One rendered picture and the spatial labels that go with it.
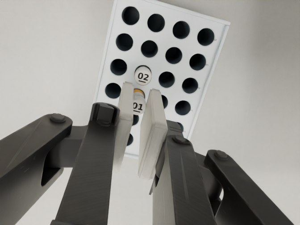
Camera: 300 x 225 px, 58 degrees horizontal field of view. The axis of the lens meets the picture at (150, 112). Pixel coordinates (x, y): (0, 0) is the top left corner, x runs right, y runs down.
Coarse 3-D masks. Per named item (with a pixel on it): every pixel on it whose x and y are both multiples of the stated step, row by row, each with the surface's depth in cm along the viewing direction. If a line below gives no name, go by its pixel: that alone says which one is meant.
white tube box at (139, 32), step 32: (128, 0) 19; (128, 32) 20; (160, 32) 20; (192, 32) 20; (224, 32) 20; (128, 64) 20; (160, 64) 20; (192, 64) 23; (96, 96) 21; (192, 96) 21; (192, 128) 22
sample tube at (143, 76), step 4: (136, 68) 22; (140, 68) 20; (144, 68) 20; (148, 68) 21; (136, 72) 19; (140, 72) 19; (144, 72) 19; (148, 72) 19; (136, 76) 19; (140, 76) 19; (144, 76) 19; (148, 76) 19; (136, 80) 19; (140, 80) 19; (144, 80) 19; (148, 80) 19; (140, 84) 20; (144, 84) 20
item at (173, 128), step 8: (168, 120) 16; (168, 128) 15; (176, 128) 15; (160, 152) 13; (160, 160) 12; (200, 160) 12; (160, 168) 12; (200, 168) 12; (208, 176) 12; (208, 184) 12; (216, 184) 12; (208, 192) 12; (216, 192) 12
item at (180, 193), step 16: (176, 144) 12; (176, 160) 10; (192, 160) 11; (160, 176) 11; (176, 176) 9; (192, 176) 10; (160, 192) 10; (176, 192) 8; (192, 192) 9; (160, 208) 10; (176, 208) 8; (192, 208) 8; (208, 208) 8; (160, 224) 9; (176, 224) 7; (192, 224) 7; (208, 224) 7
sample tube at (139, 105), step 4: (136, 92) 20; (140, 92) 20; (136, 96) 19; (140, 96) 19; (136, 100) 18; (140, 100) 18; (144, 100) 19; (136, 104) 19; (140, 104) 19; (144, 104) 19; (136, 108) 19; (140, 108) 19; (144, 108) 19; (136, 112) 19; (140, 112) 19
